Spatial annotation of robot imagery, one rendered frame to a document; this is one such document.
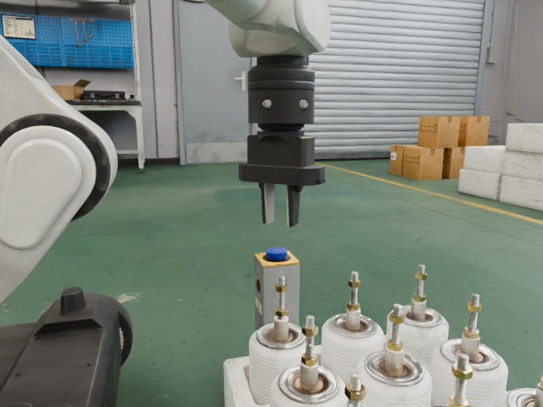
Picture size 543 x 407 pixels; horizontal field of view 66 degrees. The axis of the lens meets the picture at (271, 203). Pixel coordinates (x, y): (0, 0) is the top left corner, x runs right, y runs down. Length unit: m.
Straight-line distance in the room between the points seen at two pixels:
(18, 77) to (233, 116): 4.96
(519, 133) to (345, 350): 2.71
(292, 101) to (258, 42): 0.09
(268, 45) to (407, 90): 5.91
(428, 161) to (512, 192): 1.17
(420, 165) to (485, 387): 3.62
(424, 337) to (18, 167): 0.61
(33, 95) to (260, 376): 0.48
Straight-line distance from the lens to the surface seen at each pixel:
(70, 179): 0.56
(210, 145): 5.47
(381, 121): 6.21
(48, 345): 0.84
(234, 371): 0.71
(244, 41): 0.57
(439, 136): 4.26
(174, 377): 1.04
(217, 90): 5.48
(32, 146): 0.57
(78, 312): 0.89
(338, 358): 0.67
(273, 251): 0.77
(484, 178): 3.44
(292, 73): 0.53
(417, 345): 0.72
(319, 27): 0.54
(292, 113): 0.53
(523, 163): 3.22
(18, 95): 0.62
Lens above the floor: 0.57
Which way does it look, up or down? 12 degrees down
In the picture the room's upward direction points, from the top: straight up
